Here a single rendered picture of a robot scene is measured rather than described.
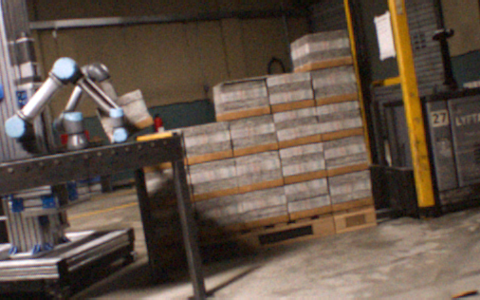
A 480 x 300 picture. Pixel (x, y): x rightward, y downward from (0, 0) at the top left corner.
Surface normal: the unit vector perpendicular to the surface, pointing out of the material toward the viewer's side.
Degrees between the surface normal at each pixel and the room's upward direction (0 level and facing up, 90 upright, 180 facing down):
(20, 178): 90
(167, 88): 90
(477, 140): 90
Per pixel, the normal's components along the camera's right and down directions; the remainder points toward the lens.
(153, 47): 0.53, -0.04
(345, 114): 0.20, 0.01
